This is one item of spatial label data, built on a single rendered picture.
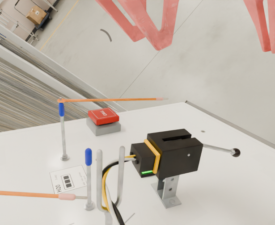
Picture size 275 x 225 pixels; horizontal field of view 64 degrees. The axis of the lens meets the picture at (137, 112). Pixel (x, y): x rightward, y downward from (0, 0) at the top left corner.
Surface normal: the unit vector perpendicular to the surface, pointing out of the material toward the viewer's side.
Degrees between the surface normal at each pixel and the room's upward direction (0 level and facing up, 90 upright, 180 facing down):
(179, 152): 83
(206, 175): 52
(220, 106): 0
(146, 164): 85
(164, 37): 92
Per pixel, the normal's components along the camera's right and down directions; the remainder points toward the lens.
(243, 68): -0.63, -0.44
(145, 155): 0.14, -0.91
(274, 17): -0.82, 0.56
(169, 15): 0.43, 0.53
